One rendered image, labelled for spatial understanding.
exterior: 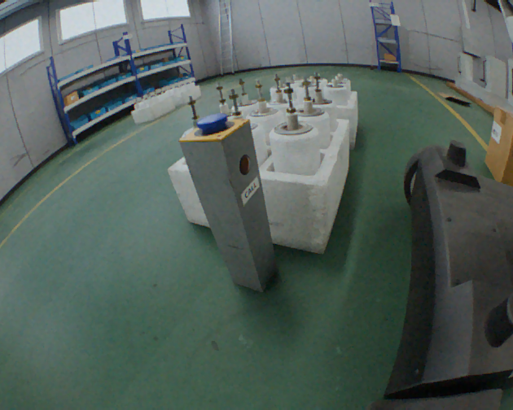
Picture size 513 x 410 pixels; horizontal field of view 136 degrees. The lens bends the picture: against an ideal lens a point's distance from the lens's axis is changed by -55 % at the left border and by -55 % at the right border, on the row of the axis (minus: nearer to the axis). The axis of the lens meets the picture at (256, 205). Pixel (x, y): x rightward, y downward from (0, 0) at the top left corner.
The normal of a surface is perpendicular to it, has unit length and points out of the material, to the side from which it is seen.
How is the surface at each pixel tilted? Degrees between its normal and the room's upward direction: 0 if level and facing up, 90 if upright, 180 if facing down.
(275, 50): 90
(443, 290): 46
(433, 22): 90
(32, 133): 90
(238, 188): 90
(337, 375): 0
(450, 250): 0
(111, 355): 0
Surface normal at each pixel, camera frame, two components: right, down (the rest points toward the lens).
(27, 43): 0.86, 0.18
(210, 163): -0.44, 0.60
